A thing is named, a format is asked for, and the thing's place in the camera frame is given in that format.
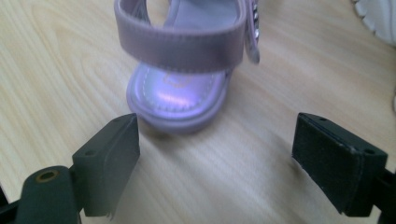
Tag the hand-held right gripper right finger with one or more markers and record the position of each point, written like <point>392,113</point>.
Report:
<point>333,161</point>

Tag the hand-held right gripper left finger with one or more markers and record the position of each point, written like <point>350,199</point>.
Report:
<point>106,168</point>

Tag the purple sandal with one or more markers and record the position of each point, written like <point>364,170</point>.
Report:
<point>180,46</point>

